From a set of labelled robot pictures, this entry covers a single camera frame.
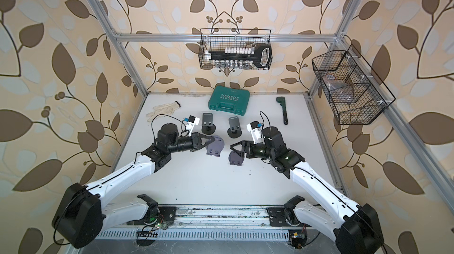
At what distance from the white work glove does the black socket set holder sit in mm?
446

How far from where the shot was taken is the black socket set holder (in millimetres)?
823

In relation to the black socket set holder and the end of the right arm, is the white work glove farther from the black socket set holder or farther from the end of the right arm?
the end of the right arm

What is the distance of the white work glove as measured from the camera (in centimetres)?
112
